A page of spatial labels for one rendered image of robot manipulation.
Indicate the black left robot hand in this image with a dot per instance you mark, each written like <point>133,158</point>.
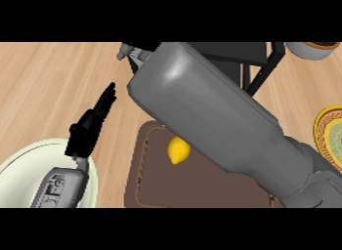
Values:
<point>87,128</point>

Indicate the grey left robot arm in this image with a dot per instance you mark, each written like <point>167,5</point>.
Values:
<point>61,187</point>

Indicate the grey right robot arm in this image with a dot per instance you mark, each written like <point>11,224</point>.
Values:
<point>215,120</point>

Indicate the yellow lemon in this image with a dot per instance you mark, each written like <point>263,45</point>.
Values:
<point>177,150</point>

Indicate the pale green plate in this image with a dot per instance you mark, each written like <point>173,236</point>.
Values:
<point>13,175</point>

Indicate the brown placemat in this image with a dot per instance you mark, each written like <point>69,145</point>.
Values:
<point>196,185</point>

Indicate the yellow patterned plate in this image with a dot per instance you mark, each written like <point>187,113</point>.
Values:
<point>331,136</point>

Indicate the grey bowl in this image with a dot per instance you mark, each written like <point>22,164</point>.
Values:
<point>312,49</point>

